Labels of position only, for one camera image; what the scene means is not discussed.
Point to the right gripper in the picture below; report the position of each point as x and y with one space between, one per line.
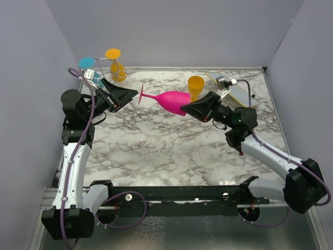
202 109

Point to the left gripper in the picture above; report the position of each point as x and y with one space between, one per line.
124 95

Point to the yellow wine glass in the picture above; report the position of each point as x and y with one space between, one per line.
195 86
118 73

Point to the pink wine glass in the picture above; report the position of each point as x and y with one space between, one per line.
171 101

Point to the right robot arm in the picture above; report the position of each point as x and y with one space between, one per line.
301 183

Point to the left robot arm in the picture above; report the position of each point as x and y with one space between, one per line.
72 213

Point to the chrome wine glass rack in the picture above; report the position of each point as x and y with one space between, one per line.
104 72

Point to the blue wine glass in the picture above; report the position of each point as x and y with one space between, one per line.
88 62

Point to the yellow framed tablet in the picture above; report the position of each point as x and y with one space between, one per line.
236 92

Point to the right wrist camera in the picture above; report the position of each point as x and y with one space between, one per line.
224 84

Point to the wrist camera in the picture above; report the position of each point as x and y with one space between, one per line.
224 84
89 74

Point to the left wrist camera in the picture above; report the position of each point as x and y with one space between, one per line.
89 74

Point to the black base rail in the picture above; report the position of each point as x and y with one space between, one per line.
179 201

